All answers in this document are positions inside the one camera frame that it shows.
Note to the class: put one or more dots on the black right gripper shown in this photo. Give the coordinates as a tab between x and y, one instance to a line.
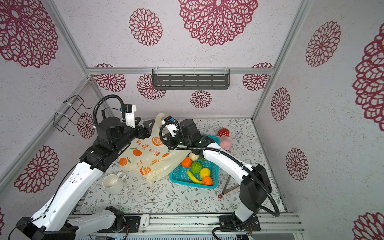
172	141

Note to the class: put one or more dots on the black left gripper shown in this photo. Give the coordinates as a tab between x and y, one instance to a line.
142	135

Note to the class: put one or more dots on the cream garlic bulb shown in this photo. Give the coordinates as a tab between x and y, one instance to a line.
193	157

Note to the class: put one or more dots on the orange mandarin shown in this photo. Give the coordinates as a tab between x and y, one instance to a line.
186	163

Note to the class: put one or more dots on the orange print plastic bag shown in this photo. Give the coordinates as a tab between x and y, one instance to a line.
150	157

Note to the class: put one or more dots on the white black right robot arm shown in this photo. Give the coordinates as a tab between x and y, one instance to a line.
255	186

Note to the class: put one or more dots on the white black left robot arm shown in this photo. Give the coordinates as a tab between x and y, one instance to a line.
51	221

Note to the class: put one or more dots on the red strawberry toy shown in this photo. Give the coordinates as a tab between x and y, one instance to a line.
223	132

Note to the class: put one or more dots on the yellow lemon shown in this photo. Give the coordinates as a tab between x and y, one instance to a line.
205	172

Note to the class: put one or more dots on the yellow banana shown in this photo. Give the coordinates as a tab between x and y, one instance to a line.
193	178

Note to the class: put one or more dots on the small orange tangerine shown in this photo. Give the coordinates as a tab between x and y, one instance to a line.
207	181

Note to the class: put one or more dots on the white ceramic mug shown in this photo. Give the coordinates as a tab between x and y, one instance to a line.
114	183

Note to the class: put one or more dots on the metal tongs red tips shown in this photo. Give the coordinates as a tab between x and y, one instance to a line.
228	188

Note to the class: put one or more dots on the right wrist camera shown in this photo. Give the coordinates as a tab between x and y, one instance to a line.
174	127

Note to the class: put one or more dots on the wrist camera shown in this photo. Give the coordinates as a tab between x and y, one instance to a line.
129	119
174	127

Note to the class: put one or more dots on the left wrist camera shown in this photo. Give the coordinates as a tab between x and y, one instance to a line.
129	119

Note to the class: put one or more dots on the grey wall shelf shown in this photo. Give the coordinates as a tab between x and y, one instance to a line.
191	79

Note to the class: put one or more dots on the black wire wall rack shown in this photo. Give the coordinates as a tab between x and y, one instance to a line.
65	117

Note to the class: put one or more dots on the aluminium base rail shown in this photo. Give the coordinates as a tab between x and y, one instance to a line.
203	224

